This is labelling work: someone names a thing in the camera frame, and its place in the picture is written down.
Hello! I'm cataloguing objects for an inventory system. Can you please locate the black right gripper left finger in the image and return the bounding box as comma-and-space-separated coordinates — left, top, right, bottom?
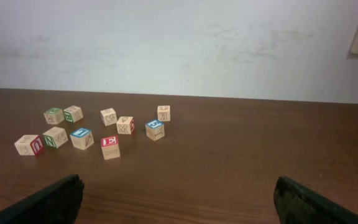
0, 174, 85, 224

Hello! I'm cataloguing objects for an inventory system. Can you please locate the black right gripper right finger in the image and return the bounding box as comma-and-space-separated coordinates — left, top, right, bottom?
273, 176, 358, 224

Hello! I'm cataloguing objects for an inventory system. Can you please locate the wooden block red U side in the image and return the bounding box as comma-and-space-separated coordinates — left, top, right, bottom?
14, 134, 44, 156

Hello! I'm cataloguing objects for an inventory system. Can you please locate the green N wooden block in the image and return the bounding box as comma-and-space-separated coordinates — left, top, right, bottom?
42, 127, 68, 148

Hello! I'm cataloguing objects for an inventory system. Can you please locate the blue I wooden block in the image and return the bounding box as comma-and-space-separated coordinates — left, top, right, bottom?
70, 128, 94, 150

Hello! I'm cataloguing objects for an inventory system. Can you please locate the red E wooden block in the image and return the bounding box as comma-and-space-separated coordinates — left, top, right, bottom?
101, 136, 121, 160

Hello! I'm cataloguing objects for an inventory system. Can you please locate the blue 5 wooden block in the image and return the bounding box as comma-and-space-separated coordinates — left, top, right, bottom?
145, 119, 165, 141

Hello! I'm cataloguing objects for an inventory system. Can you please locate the green R wooden block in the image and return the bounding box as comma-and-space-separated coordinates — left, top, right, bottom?
44, 108, 65, 124

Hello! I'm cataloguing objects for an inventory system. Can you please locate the green B wooden block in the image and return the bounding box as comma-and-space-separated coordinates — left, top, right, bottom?
63, 105, 83, 123

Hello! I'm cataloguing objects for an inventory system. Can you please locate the wooden M block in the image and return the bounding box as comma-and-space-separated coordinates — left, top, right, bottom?
116, 116, 135, 134

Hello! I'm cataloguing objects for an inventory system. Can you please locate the plain wooden K block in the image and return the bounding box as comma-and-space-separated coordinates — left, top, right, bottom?
157, 105, 171, 121

